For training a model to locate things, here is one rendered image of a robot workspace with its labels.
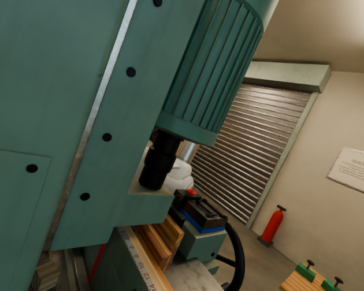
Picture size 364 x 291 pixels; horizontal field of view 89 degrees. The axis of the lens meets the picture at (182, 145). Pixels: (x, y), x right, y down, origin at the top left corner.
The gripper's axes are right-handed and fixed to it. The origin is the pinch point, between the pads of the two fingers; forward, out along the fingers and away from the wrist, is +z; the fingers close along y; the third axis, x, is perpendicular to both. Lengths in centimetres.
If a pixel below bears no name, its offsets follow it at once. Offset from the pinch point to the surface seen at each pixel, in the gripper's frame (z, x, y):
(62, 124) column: 25.1, -35.1, 10.0
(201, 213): 18.3, -2.9, -11.2
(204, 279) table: 27.1, -6.5, -20.7
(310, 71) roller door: -80, 268, 97
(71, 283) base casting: 12.1, -29.1, -26.7
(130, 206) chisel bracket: 17.4, -22.5, -6.1
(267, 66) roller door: -147, 265, 102
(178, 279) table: 25.2, -12.7, -19.6
